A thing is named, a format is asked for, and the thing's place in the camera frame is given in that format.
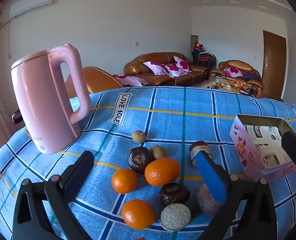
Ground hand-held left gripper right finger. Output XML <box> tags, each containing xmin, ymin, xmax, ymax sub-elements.
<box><xmin>196</xmin><ymin>152</ymin><xmax>280</xmax><ymax>240</ymax></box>

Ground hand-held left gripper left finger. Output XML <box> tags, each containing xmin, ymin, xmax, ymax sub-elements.
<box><xmin>13</xmin><ymin>151</ymin><xmax>95</xmax><ymax>240</ymax></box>

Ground reddish brown sweet potato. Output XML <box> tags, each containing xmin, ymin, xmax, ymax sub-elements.
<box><xmin>197</xmin><ymin>184</ymin><xmax>222</xmax><ymax>215</ymax></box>

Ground layered red brown cake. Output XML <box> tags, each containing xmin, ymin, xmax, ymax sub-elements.
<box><xmin>189</xmin><ymin>141</ymin><xmax>211</xmax><ymax>167</ymax></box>

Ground chocolate glazed donut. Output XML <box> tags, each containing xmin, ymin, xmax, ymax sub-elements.
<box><xmin>159</xmin><ymin>183</ymin><xmax>190</xmax><ymax>205</ymax></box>
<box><xmin>127</xmin><ymin>147</ymin><xmax>152</xmax><ymax>174</ymax></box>

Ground pink tin box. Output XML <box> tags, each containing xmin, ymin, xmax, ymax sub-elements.
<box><xmin>229</xmin><ymin>114</ymin><xmax>296</xmax><ymax>182</ymax></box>

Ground large orange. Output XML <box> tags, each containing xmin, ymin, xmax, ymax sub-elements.
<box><xmin>144</xmin><ymin>157</ymin><xmax>180</xmax><ymax>187</ymax></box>

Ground round sesame cookie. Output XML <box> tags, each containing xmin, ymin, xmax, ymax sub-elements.
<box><xmin>160</xmin><ymin>203</ymin><xmax>191</xmax><ymax>231</ymax></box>

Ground small brown round fruit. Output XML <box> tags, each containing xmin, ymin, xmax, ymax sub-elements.
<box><xmin>131</xmin><ymin>130</ymin><xmax>146</xmax><ymax>144</ymax></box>
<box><xmin>150</xmin><ymin>145</ymin><xmax>167</xmax><ymax>160</ymax></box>

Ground blue plaid tablecloth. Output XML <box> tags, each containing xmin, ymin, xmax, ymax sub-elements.
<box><xmin>0</xmin><ymin>86</ymin><xmax>296</xmax><ymax>240</ymax></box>

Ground pink electric kettle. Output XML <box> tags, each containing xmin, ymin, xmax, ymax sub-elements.
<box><xmin>11</xmin><ymin>44</ymin><xmax>92</xmax><ymax>154</ymax></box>

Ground purple cloth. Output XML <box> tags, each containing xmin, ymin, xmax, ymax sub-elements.
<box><xmin>240</xmin><ymin>72</ymin><xmax>261</xmax><ymax>82</ymax></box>

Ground brown wooden door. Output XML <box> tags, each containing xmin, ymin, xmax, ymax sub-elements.
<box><xmin>261</xmin><ymin>30</ymin><xmax>287</xmax><ymax>100</ymax></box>

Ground wooden coffee table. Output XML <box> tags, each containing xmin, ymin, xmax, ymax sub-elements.
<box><xmin>197</xmin><ymin>76</ymin><xmax>257</xmax><ymax>97</ymax></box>

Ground brown leather armchair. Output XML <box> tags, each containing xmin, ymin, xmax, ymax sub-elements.
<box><xmin>65</xmin><ymin>66</ymin><xmax>123</xmax><ymax>98</ymax></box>
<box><xmin>209</xmin><ymin>60</ymin><xmax>264</xmax><ymax>98</ymax></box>

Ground white pink floral pillow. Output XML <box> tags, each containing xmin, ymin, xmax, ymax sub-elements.
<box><xmin>173</xmin><ymin>56</ymin><xmax>190</xmax><ymax>72</ymax></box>
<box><xmin>224</xmin><ymin>67</ymin><xmax>242</xmax><ymax>78</ymax></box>
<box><xmin>164</xmin><ymin>64</ymin><xmax>186</xmax><ymax>77</ymax></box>
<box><xmin>143</xmin><ymin>61</ymin><xmax>168</xmax><ymax>75</ymax></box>

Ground brown leather sofa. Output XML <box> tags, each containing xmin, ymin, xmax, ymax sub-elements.
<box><xmin>124</xmin><ymin>52</ymin><xmax>210</xmax><ymax>87</ymax></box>

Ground stacked black chairs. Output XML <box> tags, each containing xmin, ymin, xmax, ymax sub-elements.
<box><xmin>192</xmin><ymin>49</ymin><xmax>216</xmax><ymax>68</ymax></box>

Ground white air conditioner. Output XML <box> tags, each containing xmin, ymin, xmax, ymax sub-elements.
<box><xmin>10</xmin><ymin>0</ymin><xmax>53</xmax><ymax>19</ymax></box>

